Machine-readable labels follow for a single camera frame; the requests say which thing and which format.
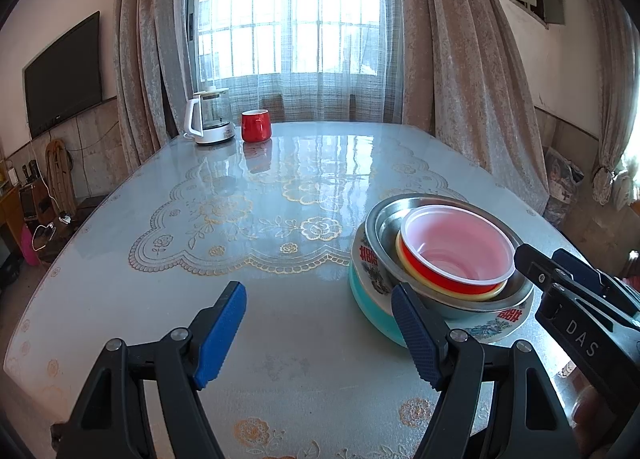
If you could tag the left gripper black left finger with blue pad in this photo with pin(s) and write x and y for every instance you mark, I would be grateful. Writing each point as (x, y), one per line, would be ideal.
(110, 420)

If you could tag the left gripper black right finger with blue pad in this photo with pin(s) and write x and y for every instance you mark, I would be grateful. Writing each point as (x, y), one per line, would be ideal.
(494, 401)

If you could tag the turquoise plate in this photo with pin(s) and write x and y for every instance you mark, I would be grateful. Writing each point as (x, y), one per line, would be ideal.
(375, 306)

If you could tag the yellow plastic bowl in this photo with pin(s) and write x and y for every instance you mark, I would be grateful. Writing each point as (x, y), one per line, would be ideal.
(441, 284)

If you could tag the red plastic bowl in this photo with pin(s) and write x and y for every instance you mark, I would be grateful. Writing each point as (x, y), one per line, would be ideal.
(458, 244)

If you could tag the large white floral plate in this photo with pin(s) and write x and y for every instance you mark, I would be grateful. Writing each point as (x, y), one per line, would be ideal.
(485, 328)

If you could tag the stainless steel bowl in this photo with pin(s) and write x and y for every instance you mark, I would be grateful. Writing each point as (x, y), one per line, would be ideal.
(382, 226)

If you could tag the person's right hand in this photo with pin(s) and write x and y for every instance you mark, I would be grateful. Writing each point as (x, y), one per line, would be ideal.
(595, 426)

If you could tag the beige curtain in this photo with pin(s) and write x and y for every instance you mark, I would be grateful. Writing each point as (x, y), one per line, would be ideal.
(465, 83)
(152, 75)
(618, 90)

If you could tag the far right beige curtain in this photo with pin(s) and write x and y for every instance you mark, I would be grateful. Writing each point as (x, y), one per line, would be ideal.
(618, 90)

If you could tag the white electric kettle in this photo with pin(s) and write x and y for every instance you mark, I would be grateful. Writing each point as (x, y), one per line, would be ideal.
(207, 119)

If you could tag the red mug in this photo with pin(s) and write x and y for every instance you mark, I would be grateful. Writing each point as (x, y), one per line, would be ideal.
(256, 126)

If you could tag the left beige curtain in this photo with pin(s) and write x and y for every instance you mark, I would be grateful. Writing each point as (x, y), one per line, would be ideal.
(152, 75)

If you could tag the sheer white window curtain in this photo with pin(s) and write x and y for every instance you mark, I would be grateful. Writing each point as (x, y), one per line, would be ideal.
(318, 60)

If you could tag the black wall television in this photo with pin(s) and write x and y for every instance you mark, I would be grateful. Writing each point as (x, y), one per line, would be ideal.
(65, 78)

